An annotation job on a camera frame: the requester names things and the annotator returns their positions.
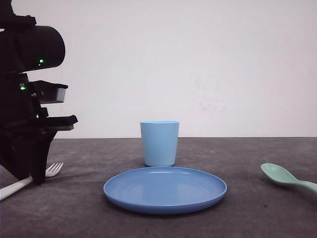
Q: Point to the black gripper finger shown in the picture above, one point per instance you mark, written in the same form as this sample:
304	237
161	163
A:
25	155

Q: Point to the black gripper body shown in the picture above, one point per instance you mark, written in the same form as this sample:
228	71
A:
21	112

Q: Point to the white plastic fork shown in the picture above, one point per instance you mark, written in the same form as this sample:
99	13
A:
9	190

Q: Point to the light blue plastic cup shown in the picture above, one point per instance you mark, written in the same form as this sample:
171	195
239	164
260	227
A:
159	138

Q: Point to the mint green plastic spoon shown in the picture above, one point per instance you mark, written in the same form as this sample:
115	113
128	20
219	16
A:
282	177

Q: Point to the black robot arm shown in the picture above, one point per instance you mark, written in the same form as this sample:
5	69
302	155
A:
25	46

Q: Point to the blue plastic plate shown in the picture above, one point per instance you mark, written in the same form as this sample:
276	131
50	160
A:
165	190

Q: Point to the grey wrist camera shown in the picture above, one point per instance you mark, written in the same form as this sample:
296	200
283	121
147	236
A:
49	93

